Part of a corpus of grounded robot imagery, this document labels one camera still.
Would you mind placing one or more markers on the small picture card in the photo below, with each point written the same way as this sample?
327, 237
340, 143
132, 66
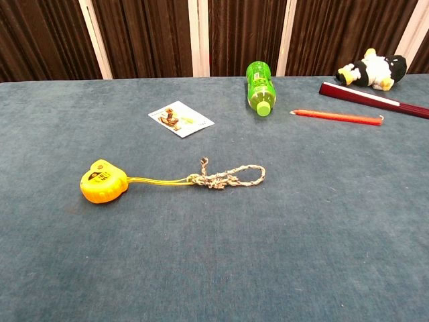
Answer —
181, 119

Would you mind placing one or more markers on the green plastic bottle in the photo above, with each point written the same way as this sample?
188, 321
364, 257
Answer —
259, 87

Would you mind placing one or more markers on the blue felt table mat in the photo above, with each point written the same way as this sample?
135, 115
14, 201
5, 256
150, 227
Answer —
234, 251

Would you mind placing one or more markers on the red candle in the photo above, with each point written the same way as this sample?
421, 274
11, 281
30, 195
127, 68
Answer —
335, 116

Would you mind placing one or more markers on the dark brown curtain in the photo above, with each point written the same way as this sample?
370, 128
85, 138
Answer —
151, 33

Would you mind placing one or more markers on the dark red flat box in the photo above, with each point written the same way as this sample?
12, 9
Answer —
352, 94

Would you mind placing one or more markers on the black white plush penguin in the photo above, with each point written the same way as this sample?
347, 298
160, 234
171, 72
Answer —
372, 70

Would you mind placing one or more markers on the white frame post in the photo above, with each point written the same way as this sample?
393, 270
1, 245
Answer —
95, 40
414, 27
286, 37
198, 37

